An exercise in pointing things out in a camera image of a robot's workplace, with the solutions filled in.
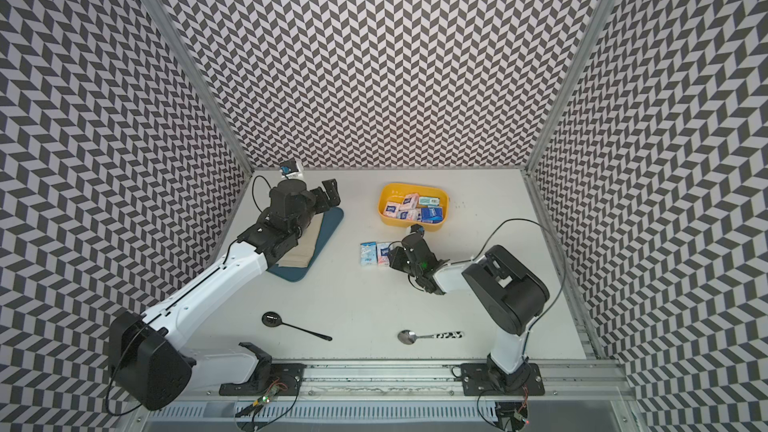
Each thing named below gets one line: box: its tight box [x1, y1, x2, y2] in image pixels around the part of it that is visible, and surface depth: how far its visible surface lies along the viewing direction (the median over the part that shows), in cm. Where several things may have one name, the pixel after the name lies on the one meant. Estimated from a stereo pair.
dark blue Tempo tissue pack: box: [421, 207, 443, 224], surface depth 101 cm
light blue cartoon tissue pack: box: [360, 241, 377, 266], surface depth 95 cm
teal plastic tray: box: [267, 207, 344, 282], surface depth 96 cm
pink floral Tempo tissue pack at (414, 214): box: [397, 208, 422, 222], surface depth 101 cm
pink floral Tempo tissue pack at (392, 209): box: [383, 201, 400, 218], surface depth 105 cm
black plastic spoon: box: [262, 311, 333, 341], surface depth 82 cm
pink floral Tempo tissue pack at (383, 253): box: [377, 242, 391, 266], surface depth 95 cm
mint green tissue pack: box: [419, 196, 440, 207], surface depth 106 cm
